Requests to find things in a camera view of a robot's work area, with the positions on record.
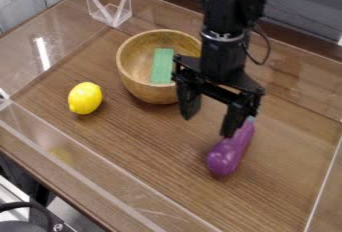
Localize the green rectangular block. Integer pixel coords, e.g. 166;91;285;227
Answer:
150;48;174;84

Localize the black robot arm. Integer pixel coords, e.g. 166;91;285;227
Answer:
171;0;266;137

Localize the brown wooden bowl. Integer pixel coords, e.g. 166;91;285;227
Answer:
116;29;201;104

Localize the clear acrylic tray enclosure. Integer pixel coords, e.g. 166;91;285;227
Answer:
0;0;342;232

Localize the purple toy eggplant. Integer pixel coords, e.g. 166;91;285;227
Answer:
206;116;255;176

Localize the yellow toy lemon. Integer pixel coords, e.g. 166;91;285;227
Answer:
68;82;103;115

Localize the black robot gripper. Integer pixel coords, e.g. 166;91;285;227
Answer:
173;33;266;138

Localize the black cable loop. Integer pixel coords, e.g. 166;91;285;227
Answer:
0;200;48;232

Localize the black metal bracket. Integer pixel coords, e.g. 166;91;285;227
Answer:
28;206;79;232

